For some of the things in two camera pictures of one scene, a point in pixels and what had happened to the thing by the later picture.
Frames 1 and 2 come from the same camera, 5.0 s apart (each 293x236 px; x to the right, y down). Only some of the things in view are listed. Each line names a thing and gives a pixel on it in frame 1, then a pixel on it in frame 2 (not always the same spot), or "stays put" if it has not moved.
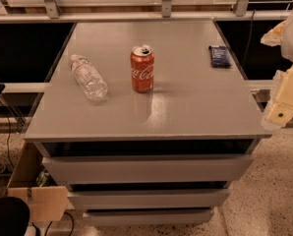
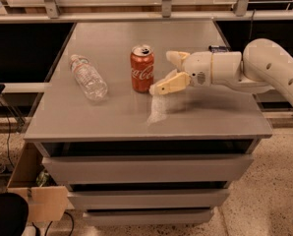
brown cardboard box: [33, 182] stays put
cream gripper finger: [287, 96] → [203, 68]
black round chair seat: [8, 216] stays put
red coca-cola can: [142, 68] stays put
